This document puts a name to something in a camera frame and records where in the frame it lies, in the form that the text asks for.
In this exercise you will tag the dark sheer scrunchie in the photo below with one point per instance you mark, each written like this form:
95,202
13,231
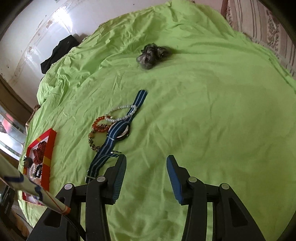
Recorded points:
150,56

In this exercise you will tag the striped floral sofa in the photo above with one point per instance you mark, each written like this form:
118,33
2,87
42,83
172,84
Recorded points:
254,18

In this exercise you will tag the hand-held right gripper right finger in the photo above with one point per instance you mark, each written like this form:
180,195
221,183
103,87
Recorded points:
174,180

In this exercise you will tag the red cardboard box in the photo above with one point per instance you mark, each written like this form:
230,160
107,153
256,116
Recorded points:
49,157

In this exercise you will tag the brown wooden furniture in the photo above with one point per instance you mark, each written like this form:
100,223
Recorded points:
13,97

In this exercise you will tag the white rod with orange tip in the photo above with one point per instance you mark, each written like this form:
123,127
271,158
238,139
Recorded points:
27,185

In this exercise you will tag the green bed sheet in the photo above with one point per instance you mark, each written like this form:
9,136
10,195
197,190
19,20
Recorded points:
208,104

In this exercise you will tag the reflective glass panel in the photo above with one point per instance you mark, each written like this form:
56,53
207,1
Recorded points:
11,139

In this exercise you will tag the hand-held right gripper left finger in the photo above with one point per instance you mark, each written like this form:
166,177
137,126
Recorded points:
118,183

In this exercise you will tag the red polka dot scrunchie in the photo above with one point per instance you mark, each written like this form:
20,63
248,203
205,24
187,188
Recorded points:
40,151

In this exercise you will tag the black cloth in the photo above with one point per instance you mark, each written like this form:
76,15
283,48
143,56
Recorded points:
60,53

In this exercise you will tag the dark floral scrunchie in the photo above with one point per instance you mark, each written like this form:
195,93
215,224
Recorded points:
28,161

